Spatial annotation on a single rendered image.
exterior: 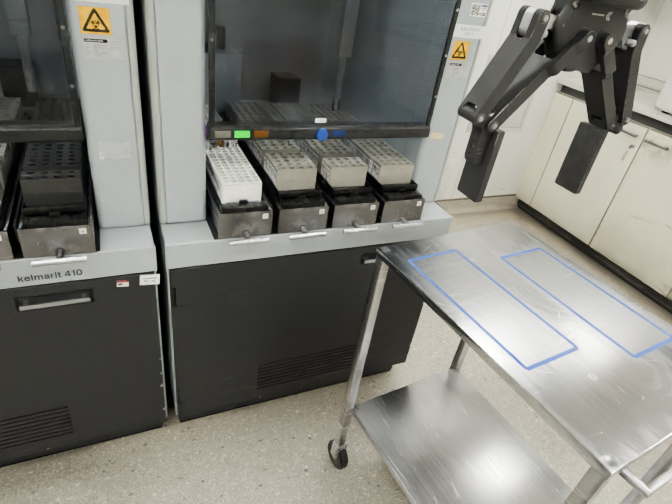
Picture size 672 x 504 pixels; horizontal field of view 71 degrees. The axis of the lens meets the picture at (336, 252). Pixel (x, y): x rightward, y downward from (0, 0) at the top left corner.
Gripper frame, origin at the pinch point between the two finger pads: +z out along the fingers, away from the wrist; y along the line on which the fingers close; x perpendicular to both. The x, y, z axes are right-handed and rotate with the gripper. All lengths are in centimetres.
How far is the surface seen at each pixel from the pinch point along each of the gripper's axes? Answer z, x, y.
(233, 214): 39, 66, -13
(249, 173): 34, 76, -7
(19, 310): 60, 67, -60
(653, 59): 13, 175, 282
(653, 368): 38, -3, 47
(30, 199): 36, 74, -54
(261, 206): 38, 67, -6
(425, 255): 38, 38, 24
